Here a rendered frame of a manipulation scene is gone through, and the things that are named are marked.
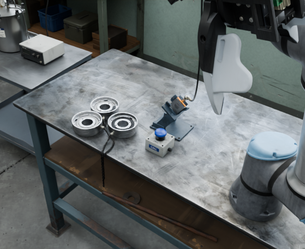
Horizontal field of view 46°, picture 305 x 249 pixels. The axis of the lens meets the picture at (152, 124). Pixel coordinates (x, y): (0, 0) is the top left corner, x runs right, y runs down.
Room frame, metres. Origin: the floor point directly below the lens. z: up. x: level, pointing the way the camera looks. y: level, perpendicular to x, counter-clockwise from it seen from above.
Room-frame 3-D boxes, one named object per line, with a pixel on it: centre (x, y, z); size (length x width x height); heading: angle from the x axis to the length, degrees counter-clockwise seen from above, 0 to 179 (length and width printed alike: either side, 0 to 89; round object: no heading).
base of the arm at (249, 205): (0.69, -0.31, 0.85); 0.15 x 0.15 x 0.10
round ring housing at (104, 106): (1.08, 0.18, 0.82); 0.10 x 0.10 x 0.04
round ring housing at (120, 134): (0.98, 0.10, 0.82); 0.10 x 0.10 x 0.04
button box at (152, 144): (0.89, -0.03, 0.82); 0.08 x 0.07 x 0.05; 56
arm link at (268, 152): (0.68, -0.31, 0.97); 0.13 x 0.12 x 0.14; 32
